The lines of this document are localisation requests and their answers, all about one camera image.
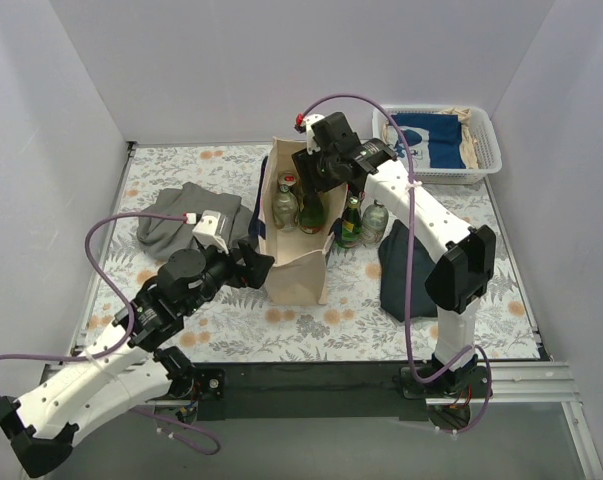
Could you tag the clear chang bottle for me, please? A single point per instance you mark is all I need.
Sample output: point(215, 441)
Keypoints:
point(285, 209)
point(374, 223)

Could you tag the blue printed cloth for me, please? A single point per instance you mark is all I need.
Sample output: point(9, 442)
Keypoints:
point(434, 139)

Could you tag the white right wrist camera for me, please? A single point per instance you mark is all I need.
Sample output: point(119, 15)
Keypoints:
point(305, 125)

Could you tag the beige cloth in basket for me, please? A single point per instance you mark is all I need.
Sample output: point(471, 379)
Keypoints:
point(467, 146)

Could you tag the white plastic basket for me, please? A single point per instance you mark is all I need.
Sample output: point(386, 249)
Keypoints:
point(487, 148)

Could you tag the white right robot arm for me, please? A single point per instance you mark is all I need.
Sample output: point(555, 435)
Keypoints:
point(463, 255)

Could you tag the green perrier bottle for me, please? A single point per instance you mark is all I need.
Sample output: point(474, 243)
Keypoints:
point(312, 214)
point(350, 224)

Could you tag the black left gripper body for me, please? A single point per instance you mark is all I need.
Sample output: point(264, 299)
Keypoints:
point(241, 267)

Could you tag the red tab drink can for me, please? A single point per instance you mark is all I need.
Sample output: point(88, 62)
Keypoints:
point(288, 179)

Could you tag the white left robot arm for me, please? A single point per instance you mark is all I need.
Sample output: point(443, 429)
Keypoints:
point(130, 362)

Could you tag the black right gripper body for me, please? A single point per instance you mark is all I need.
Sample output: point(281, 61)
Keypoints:
point(312, 170)

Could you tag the beige canvas tote bag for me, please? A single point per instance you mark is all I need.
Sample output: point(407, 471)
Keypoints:
point(299, 273)

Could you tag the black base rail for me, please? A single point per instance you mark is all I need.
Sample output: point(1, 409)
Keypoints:
point(287, 390)

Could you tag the dark folded shorts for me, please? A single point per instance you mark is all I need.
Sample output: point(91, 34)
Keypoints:
point(392, 253)

